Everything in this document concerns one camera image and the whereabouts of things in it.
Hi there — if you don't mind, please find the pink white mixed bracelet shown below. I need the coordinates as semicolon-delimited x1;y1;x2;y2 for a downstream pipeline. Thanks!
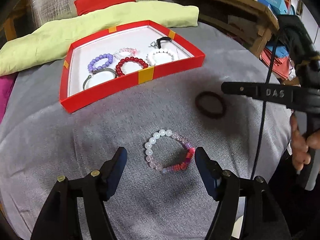
144;128;196;176

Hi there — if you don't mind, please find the grey metal bangle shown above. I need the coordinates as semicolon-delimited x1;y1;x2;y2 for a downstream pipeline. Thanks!
82;68;117;90

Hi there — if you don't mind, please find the red bead bracelet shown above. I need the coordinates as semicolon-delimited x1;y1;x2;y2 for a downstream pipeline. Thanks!
115;56;149;78

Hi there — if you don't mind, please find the purple bead bracelet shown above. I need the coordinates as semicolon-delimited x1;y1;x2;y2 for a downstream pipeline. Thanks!
87;52;115;73

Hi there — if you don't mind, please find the white bead bracelet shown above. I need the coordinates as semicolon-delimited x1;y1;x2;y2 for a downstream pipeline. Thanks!
146;50;175;67

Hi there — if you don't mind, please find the pink clear bead bracelet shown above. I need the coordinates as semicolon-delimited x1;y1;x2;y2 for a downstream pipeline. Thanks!
113;47;138;60

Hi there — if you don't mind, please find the black hair tie with charm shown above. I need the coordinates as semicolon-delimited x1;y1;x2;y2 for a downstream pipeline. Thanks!
150;36;172;49

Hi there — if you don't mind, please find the red white jewelry box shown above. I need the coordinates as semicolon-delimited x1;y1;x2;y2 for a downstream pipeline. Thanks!
59;20;205;113

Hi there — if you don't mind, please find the person right hand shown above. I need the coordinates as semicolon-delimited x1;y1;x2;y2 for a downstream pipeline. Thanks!
290;114;320;171

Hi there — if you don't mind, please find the wooden shelf table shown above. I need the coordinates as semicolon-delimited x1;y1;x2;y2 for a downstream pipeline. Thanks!
161;0;279;57

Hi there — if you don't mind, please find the grey bed cover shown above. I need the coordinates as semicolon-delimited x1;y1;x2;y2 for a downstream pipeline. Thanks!
0;22;293;240

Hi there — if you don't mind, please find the magenta pillow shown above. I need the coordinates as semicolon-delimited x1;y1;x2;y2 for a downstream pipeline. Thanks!
0;73;17;122

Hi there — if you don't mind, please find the light green folded blanket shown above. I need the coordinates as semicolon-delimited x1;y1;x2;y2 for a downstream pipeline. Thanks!
1;1;199;76

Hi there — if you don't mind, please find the black cable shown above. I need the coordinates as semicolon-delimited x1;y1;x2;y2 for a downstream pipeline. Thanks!
249;32;282;181

